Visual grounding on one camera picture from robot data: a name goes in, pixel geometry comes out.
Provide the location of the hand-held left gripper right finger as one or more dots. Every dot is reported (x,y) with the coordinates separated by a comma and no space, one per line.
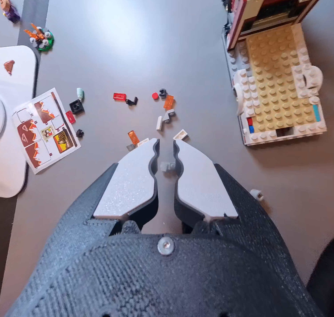
(201,184)

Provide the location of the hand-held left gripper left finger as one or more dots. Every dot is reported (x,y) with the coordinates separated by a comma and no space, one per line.
(130,181)

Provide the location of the toy brick camper van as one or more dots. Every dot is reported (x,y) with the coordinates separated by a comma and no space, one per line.
(276,87)

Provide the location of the small grey toy brick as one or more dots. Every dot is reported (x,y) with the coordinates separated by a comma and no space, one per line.
(131,147)

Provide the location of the grey toy connector piece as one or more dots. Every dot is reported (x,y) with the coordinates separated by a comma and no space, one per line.
(167,166)

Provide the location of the white toy tile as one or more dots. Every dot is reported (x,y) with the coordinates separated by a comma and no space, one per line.
(143,142)
(159,123)

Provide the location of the transparent orange toy plate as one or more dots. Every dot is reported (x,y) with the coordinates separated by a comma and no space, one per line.
(132,137)
(168,102)

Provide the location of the white toy plate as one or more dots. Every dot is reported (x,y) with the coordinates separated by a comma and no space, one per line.
(181,135)

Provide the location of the small black toy piece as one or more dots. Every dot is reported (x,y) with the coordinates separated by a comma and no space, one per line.
(79,133)

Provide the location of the transparent red toy tile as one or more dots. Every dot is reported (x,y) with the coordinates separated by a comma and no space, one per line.
(120,97)

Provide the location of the small red toy tile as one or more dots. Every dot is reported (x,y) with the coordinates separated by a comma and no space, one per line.
(70,116)

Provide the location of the red round toy stud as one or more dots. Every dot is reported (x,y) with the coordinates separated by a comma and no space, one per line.
(155,96)

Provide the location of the black square toy plate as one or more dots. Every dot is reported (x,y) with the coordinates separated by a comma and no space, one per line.
(76,107)

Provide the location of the black toy clip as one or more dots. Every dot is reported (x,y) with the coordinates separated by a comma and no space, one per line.
(163,93)

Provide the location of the sticker sheet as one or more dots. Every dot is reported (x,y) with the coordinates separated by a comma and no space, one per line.
(44,129)

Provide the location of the light aqua toy brick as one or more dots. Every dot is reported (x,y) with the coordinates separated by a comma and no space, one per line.
(80,93)

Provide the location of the white round object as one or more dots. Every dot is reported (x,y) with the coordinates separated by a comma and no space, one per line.
(2,117)

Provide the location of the dark cloth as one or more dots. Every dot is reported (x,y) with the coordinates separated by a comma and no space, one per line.
(322,283)

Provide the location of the white rounded board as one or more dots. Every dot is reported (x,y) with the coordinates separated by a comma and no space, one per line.
(18,69)

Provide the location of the brown toy piece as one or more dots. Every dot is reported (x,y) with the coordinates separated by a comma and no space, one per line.
(9,66)

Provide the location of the toy brick campfire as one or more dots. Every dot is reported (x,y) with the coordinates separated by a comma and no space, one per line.
(40,39)

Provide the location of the toy minifigure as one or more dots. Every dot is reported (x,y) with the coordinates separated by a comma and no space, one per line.
(9,8)

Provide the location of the grey toy bracket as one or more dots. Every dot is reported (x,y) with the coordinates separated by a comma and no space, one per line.
(169,116)

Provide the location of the black toy bracket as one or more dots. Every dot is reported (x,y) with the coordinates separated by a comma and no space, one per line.
(132,102)

